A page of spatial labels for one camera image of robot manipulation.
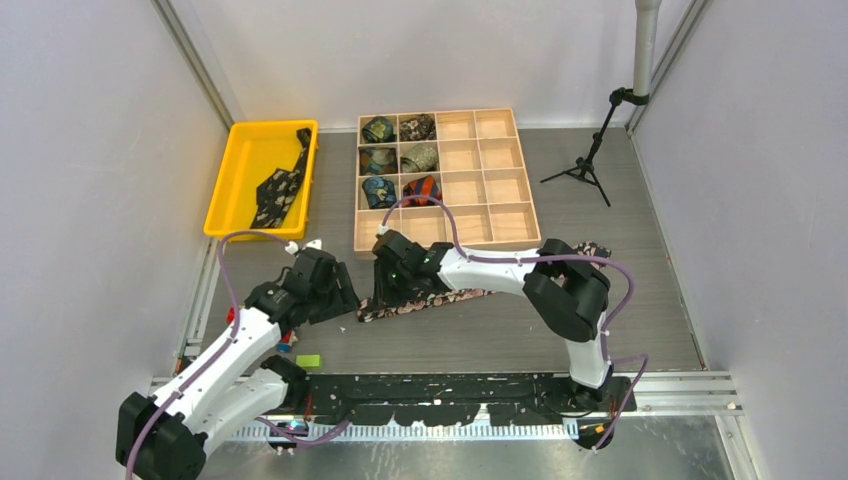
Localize orange navy striped rolled tie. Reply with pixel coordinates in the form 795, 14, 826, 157
401, 175, 443, 208

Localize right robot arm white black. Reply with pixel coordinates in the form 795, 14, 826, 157
372, 230, 611, 411

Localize green block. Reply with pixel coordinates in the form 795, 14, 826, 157
295, 354, 322, 369

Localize black patterned tie in bin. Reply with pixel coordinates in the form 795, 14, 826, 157
250, 128, 312, 229

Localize pink floral black tie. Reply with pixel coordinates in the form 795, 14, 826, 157
356, 242, 613, 323

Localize wooden compartment tray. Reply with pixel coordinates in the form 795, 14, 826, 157
353, 108, 541, 257

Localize grey vertical pole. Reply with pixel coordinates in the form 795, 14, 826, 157
632, 0, 662, 104

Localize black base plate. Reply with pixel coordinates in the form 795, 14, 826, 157
270, 373, 637, 427

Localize black mini tripod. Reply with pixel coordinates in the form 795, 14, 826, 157
541, 87, 650, 207

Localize aluminium rail frame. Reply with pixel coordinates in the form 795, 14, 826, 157
185, 371, 743, 452

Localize dark brown floral rolled tie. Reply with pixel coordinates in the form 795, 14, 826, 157
398, 113, 437, 142

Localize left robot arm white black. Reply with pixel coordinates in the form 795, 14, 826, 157
116, 241, 359, 479

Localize blue paisley rolled tie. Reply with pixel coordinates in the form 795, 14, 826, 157
362, 176, 398, 210

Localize yellow plastic bin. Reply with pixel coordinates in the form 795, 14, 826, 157
203, 119, 319, 240

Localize red toy truck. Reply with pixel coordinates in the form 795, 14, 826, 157
226, 307, 298, 353

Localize teal brown rolled tie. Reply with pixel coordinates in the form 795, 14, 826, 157
358, 147, 398, 176

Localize dark green rolled tie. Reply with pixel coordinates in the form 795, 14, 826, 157
360, 116, 396, 144

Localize olive paisley rolled tie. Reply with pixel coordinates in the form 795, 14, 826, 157
400, 143, 439, 173

